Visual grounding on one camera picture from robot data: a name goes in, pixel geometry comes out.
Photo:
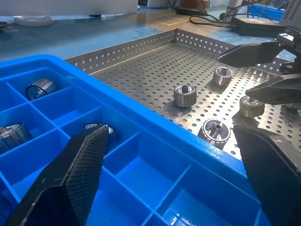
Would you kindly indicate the white tape roll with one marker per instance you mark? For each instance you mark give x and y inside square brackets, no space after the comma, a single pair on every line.
[33,20]

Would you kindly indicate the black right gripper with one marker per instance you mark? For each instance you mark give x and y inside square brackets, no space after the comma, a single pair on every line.
[294,47]

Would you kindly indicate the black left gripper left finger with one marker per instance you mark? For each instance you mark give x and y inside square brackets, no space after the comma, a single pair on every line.
[77,179]

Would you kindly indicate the blue plastic crate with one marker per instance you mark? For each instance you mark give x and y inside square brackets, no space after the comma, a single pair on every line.
[268,11]

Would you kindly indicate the large black power adapter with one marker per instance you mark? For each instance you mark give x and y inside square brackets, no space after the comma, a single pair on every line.
[258,27]

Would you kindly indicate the perforated metal tray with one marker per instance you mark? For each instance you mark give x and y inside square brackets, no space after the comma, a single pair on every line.
[152,77]

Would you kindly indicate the blue compartment tray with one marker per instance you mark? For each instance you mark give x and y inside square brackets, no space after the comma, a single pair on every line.
[145,174]

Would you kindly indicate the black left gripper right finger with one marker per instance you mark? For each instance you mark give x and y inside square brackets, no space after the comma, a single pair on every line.
[270,183]

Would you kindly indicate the slim black power adapter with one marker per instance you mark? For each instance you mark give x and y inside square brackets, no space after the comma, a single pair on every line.
[190,11]

